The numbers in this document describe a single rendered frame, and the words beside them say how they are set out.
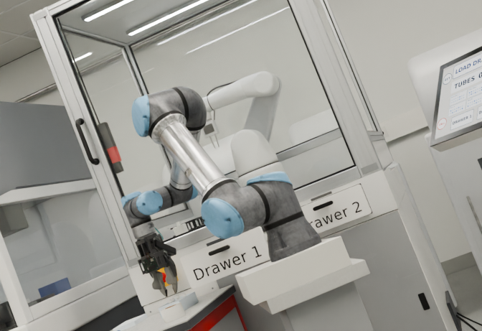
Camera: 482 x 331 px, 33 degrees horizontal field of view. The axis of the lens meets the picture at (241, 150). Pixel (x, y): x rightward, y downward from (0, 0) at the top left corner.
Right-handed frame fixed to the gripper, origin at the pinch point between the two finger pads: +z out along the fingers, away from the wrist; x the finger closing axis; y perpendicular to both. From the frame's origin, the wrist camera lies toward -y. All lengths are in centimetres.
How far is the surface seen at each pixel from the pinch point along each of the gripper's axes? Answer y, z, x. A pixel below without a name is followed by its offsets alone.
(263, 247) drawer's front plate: 1.8, -2.7, 38.6
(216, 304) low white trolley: 1.4, 9.2, 15.0
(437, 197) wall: -354, 29, 24
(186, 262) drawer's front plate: 6.4, -7.3, 13.0
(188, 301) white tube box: 0.3, 5.6, 5.1
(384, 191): -39, -4, 72
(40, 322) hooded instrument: -1, -6, -57
